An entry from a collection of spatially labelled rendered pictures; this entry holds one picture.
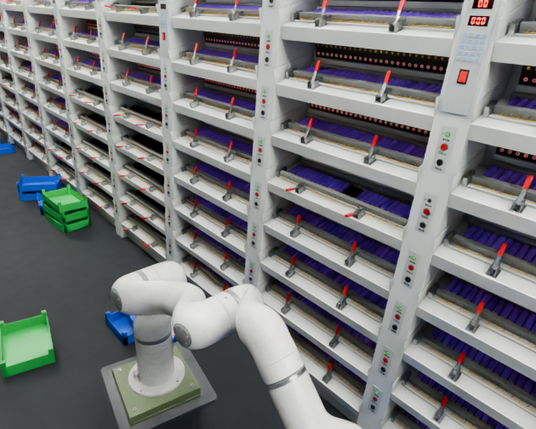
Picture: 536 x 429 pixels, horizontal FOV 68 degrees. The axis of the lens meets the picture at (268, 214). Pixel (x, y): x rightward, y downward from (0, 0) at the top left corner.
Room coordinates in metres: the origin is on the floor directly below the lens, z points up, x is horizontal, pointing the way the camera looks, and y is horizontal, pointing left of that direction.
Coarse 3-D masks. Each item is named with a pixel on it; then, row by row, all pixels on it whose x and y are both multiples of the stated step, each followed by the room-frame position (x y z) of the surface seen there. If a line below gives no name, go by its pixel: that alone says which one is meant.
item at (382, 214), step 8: (288, 176) 1.49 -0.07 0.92; (296, 176) 1.48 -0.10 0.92; (296, 184) 1.44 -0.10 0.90; (312, 184) 1.41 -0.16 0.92; (328, 192) 1.35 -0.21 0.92; (336, 192) 1.34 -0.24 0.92; (344, 200) 1.31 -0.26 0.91; (352, 200) 1.28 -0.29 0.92; (352, 208) 1.26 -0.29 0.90; (368, 208) 1.23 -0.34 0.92; (376, 208) 1.23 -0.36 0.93; (384, 216) 1.19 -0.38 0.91; (392, 216) 1.17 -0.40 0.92; (400, 216) 1.17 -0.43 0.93; (400, 224) 1.15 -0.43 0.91
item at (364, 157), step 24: (288, 120) 1.55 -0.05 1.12; (312, 120) 1.42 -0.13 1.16; (336, 120) 1.51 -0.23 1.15; (360, 120) 1.45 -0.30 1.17; (384, 120) 1.38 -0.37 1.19; (288, 144) 1.44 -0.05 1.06; (312, 144) 1.39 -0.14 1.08; (336, 144) 1.37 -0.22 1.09; (360, 144) 1.31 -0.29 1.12; (384, 144) 1.30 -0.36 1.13; (408, 144) 1.28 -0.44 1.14; (360, 168) 1.23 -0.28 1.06; (384, 168) 1.19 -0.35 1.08; (408, 168) 1.16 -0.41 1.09; (408, 192) 1.11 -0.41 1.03
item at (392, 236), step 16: (288, 160) 1.59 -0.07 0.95; (272, 176) 1.53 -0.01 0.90; (288, 192) 1.42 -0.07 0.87; (304, 192) 1.40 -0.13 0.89; (320, 208) 1.32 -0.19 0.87; (336, 208) 1.28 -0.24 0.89; (352, 224) 1.22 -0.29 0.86; (368, 224) 1.18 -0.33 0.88; (384, 224) 1.17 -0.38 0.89; (384, 240) 1.14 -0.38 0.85; (400, 240) 1.09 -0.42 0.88
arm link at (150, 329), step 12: (156, 264) 1.06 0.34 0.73; (168, 264) 1.06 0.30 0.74; (156, 276) 1.00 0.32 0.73; (168, 276) 1.02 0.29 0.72; (180, 276) 1.04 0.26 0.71; (144, 324) 0.97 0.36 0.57; (156, 324) 0.97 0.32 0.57; (168, 324) 1.00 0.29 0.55; (144, 336) 0.95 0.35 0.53; (156, 336) 0.96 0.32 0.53; (168, 336) 0.99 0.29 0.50
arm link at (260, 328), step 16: (240, 288) 0.80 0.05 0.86; (256, 288) 0.80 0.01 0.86; (240, 304) 0.69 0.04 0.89; (256, 304) 0.67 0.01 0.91; (240, 320) 0.65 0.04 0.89; (256, 320) 0.63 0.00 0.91; (272, 320) 0.63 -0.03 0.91; (240, 336) 0.64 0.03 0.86; (256, 336) 0.61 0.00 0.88; (272, 336) 0.61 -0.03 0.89; (288, 336) 0.63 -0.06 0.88; (256, 352) 0.60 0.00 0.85; (272, 352) 0.59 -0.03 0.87; (288, 352) 0.60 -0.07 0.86; (272, 368) 0.58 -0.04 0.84; (288, 368) 0.58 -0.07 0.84
